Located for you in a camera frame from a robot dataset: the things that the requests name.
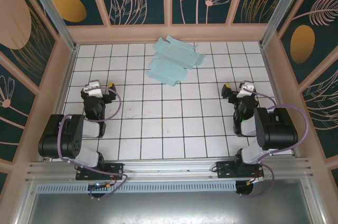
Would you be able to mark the light blue paper box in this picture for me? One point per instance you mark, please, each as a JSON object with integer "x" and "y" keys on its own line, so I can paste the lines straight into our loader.
{"x": 171, "y": 60}

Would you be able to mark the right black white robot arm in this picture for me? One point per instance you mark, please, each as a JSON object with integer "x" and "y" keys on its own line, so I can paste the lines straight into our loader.
{"x": 277, "y": 129}

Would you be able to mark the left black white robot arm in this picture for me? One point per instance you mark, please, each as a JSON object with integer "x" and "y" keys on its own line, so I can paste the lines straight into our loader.
{"x": 66, "y": 134}

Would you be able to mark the grey metal sheet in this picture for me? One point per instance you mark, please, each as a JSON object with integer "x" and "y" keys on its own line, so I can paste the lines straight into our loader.
{"x": 169, "y": 208}

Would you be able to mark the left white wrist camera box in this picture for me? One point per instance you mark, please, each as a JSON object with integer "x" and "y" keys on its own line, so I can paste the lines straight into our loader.
{"x": 94, "y": 88}

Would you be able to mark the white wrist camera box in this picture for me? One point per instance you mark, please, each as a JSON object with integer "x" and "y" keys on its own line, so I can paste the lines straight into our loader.
{"x": 94, "y": 88}
{"x": 245, "y": 88}

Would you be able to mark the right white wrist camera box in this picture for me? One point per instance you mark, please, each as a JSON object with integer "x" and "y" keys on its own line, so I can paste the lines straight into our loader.
{"x": 245, "y": 88}

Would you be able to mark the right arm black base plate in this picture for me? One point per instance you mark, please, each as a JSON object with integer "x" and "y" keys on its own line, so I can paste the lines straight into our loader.
{"x": 224, "y": 169}

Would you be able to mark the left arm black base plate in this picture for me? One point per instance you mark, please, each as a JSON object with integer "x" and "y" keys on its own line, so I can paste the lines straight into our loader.
{"x": 113, "y": 169}

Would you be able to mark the aluminium mounting rail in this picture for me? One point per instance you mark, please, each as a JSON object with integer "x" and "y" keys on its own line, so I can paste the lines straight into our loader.
{"x": 169, "y": 167}

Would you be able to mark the aluminium corner post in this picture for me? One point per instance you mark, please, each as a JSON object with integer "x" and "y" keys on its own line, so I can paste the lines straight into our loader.
{"x": 280, "y": 7}
{"x": 52, "y": 10}

